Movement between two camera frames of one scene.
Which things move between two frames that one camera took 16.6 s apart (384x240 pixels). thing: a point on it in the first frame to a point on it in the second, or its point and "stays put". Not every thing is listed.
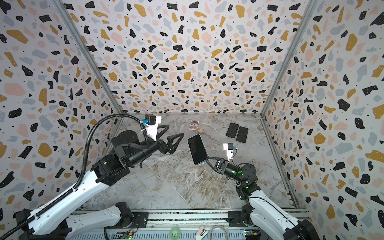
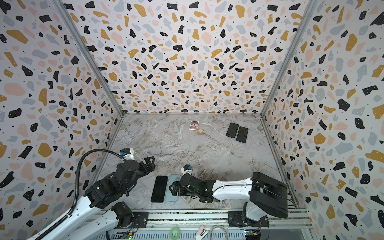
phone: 232,129 stays put
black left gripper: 170,147 to 151,165
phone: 242,135 stays put
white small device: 201,233 stays put
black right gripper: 219,164 to 184,185
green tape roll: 171,233 stays put
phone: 197,149 to 159,189
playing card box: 194,125 stays put
